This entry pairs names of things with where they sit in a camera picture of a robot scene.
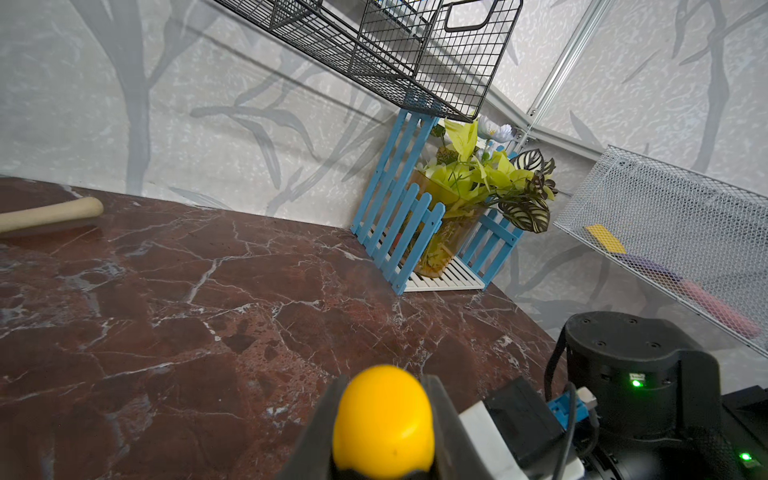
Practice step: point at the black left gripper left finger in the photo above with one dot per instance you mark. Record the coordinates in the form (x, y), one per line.
(311, 457)

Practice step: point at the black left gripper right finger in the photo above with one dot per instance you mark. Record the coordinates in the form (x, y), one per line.
(455, 455)

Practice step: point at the black yellow screwdriver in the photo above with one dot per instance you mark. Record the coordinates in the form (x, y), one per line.
(384, 425)

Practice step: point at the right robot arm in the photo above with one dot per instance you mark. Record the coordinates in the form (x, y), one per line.
(660, 410)

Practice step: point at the blue white slatted wooden shelf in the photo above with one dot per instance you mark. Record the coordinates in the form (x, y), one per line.
(395, 221)

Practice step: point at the yellow toy spade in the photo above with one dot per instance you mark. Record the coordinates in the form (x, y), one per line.
(606, 239)

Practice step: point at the glass vase with plants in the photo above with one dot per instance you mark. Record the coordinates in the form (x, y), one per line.
(469, 175)

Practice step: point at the purple pink toy shovel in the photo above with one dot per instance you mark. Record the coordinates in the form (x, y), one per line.
(718, 309)

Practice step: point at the white wire mesh basket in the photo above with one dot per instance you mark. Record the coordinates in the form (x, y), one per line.
(709, 231)

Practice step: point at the green wooden-handled garden tool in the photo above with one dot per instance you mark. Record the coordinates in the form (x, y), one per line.
(79, 209)

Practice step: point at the black wire wall basket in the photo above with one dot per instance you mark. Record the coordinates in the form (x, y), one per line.
(433, 57)

